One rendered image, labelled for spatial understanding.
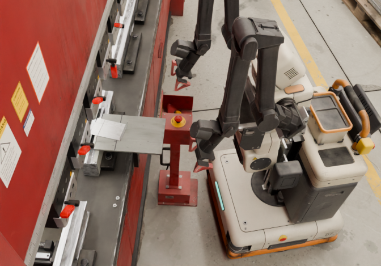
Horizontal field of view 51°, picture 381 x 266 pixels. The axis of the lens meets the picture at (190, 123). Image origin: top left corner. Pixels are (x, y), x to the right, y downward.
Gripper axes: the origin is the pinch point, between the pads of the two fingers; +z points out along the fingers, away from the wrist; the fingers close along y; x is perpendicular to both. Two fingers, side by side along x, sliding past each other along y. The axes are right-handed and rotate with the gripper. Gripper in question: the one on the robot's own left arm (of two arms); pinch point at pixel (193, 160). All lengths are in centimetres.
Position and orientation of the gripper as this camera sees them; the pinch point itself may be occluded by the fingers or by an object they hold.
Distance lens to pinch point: 154.9
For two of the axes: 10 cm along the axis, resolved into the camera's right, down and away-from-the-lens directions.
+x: 8.5, 1.8, 5.0
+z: -4.9, 6.1, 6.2
